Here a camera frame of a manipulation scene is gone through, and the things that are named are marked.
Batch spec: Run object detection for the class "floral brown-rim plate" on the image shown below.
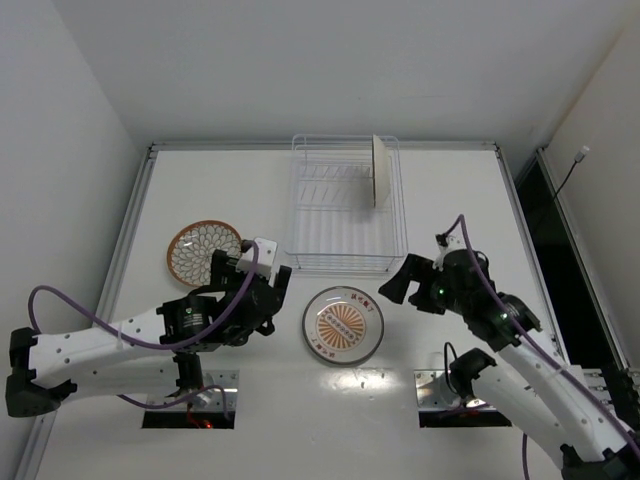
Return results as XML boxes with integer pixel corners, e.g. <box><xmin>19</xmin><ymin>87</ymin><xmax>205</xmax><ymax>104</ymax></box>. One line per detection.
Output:
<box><xmin>166</xmin><ymin>220</ymin><xmax>241</xmax><ymax>287</ymax></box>
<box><xmin>371</xmin><ymin>135</ymin><xmax>391</xmax><ymax>209</ymax></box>

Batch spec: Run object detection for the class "orange sunburst glass plate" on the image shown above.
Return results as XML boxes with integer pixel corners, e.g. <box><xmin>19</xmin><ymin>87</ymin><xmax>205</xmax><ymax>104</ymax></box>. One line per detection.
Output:
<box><xmin>301</xmin><ymin>286</ymin><xmax>385</xmax><ymax>367</ymax></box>

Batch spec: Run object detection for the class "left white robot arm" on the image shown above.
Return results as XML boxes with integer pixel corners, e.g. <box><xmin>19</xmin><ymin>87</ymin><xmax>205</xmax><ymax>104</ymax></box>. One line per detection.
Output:
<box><xmin>5</xmin><ymin>242</ymin><xmax>292</xmax><ymax>418</ymax></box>

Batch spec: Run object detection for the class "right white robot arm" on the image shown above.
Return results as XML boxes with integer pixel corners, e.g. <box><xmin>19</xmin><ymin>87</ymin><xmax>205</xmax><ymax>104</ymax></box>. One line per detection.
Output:
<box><xmin>378</xmin><ymin>249</ymin><xmax>639</xmax><ymax>479</ymax></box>

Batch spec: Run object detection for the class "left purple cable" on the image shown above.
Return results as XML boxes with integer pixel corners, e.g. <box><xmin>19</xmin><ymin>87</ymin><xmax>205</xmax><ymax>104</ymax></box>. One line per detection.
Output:
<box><xmin>27</xmin><ymin>239</ymin><xmax>260</xmax><ymax>349</ymax></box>

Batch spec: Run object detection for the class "purple cable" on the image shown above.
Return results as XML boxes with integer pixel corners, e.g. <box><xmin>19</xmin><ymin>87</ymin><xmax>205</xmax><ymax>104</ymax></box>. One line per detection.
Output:
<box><xmin>437</xmin><ymin>213</ymin><xmax>640</xmax><ymax>480</ymax></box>
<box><xmin>27</xmin><ymin>239</ymin><xmax>260</xmax><ymax>349</ymax></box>

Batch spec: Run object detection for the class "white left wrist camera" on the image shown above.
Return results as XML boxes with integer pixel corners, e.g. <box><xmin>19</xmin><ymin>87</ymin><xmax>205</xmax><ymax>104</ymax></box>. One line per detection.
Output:
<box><xmin>236</xmin><ymin>237</ymin><xmax>278</xmax><ymax>278</ymax></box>

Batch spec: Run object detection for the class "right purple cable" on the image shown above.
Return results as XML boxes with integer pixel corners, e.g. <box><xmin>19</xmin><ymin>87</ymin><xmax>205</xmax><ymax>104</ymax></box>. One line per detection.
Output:
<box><xmin>437</xmin><ymin>213</ymin><xmax>640</xmax><ymax>480</ymax></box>

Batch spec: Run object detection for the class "white wire dish rack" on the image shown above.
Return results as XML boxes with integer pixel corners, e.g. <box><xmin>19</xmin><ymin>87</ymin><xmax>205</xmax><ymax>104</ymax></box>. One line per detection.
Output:
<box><xmin>285</xmin><ymin>134</ymin><xmax>408</xmax><ymax>275</ymax></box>

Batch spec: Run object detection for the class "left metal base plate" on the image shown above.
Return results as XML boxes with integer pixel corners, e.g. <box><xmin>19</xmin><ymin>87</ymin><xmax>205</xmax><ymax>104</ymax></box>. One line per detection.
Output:
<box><xmin>144</xmin><ymin>370</ymin><xmax>240</xmax><ymax>414</ymax></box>

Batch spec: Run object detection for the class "metal base plate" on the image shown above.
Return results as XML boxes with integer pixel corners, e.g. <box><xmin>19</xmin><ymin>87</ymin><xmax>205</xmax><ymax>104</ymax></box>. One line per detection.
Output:
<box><xmin>144</xmin><ymin>370</ymin><xmax>240</xmax><ymax>414</ymax></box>
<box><xmin>413</xmin><ymin>369</ymin><xmax>495</xmax><ymax>413</ymax></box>

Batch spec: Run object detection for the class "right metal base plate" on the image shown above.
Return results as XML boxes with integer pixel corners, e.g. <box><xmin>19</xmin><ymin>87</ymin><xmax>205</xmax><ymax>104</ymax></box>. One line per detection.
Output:
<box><xmin>413</xmin><ymin>369</ymin><xmax>495</xmax><ymax>413</ymax></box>

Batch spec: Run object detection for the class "black wall cable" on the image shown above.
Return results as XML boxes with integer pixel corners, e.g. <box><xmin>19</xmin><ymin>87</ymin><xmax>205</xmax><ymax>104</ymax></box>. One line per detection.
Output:
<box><xmin>552</xmin><ymin>145</ymin><xmax>591</xmax><ymax>201</ymax></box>

